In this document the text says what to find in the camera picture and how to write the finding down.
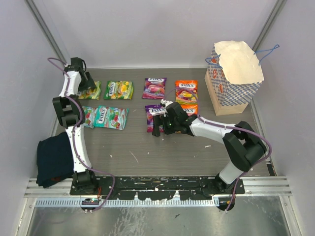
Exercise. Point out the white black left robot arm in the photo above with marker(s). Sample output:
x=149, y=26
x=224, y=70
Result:
x=71, y=117

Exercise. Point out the teal mint candy packet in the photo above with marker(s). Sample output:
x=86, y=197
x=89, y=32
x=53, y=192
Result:
x=90, y=114
x=109, y=117

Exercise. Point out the green snack packet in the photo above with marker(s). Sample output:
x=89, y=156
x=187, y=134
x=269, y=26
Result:
x=92, y=93
x=119, y=90

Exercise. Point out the purple snack packet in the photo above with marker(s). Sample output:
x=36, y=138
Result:
x=154, y=88
x=150, y=118

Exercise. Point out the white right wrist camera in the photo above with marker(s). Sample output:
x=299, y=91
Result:
x=165, y=102

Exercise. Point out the orange Fox's candy packet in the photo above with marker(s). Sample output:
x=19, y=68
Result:
x=190, y=109

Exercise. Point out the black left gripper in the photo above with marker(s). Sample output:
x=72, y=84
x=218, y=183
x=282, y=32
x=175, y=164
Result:
x=88, y=84

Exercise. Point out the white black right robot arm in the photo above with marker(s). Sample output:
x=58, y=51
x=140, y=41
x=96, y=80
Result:
x=244, y=147

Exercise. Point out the dark blue folded cloth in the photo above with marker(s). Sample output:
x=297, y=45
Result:
x=54, y=160

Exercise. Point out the orange snack packet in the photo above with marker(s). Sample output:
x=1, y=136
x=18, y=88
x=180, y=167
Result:
x=186, y=92

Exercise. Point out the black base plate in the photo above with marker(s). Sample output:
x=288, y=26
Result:
x=159, y=188

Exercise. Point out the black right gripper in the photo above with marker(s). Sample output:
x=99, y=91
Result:
x=156, y=128

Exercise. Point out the perforated cable duct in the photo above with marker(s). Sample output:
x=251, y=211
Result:
x=78, y=202

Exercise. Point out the checkered paper bag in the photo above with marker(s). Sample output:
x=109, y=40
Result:
x=233, y=76

